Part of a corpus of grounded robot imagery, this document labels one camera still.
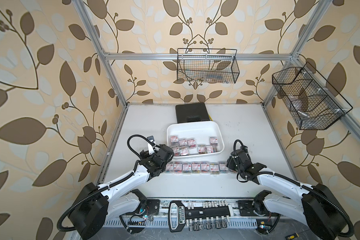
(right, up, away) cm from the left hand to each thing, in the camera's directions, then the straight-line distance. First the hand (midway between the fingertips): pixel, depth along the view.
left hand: (152, 147), depth 84 cm
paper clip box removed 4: (+25, -12, +2) cm, 28 cm away
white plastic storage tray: (+24, +3, +15) cm, 29 cm away
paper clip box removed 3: (+20, -12, +1) cm, 23 cm away
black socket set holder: (+32, -30, -13) cm, 46 cm away
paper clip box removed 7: (+41, -13, +2) cm, 43 cm away
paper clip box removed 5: (+31, -12, +2) cm, 33 cm away
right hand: (+47, -10, +5) cm, 48 cm away
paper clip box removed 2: (+14, -12, +2) cm, 19 cm away
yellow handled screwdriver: (+67, -37, -18) cm, 79 cm away
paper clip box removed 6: (+36, -12, +1) cm, 38 cm away
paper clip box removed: (+10, -13, +2) cm, 16 cm away
